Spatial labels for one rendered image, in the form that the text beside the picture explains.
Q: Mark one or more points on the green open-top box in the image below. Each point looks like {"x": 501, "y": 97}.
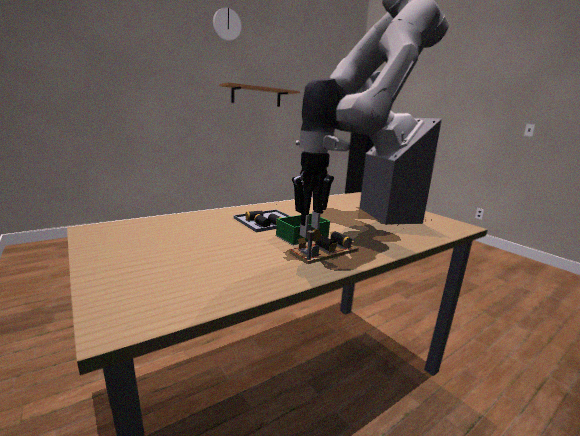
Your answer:
{"x": 287, "y": 228}

